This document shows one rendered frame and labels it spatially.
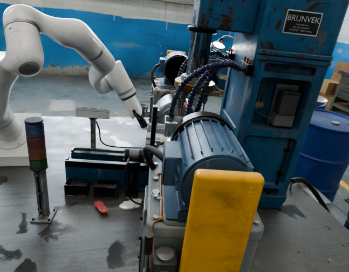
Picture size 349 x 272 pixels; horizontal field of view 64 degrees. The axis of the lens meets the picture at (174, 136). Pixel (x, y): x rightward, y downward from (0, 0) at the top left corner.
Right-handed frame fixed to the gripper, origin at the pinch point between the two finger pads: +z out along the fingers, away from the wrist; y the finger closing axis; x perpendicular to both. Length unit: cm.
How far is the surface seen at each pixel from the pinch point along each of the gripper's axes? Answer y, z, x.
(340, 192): -113, 202, 133
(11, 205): 30, -1, -59
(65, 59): -515, -30, -201
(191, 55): 8.7, -21.8, 33.4
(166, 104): -15.5, 0.7, 12.7
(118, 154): 1.6, 9.1, -18.3
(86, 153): 2.7, 1.4, -31.7
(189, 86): 14.3, -11.8, 27.9
